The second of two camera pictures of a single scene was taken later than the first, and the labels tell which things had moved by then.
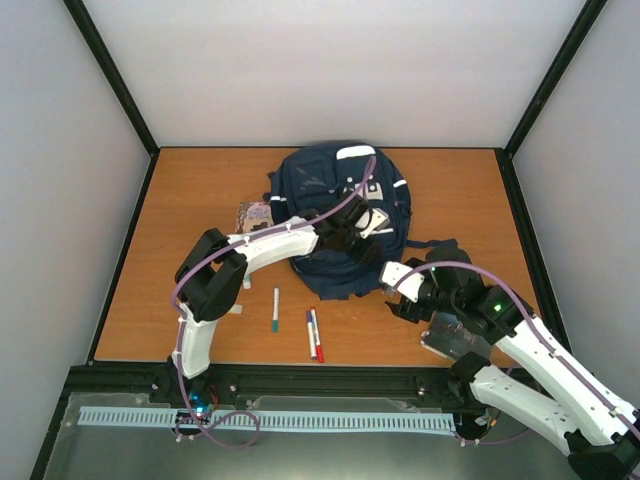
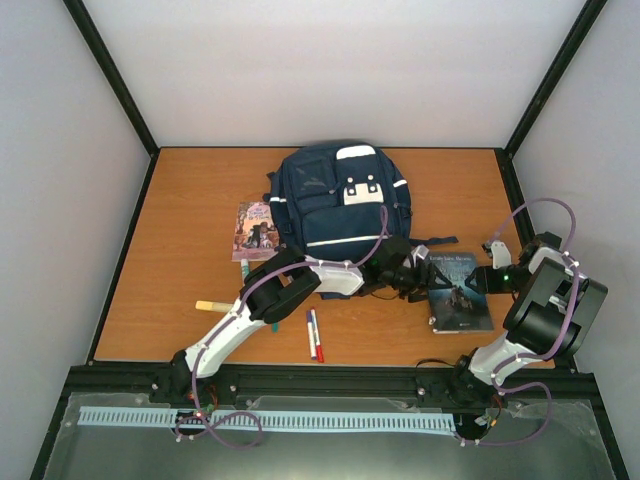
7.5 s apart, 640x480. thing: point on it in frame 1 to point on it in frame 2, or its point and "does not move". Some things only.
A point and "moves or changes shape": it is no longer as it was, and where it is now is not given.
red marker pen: [319, 350] does not move
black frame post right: [587, 16] does not move
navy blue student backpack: [309, 177] does not move
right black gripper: [410, 311] to [485, 283]
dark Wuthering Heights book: [447, 335] moves or changes shape
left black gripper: [363, 255] to [422, 283]
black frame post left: [105, 61] does not move
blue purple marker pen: [311, 335] does not move
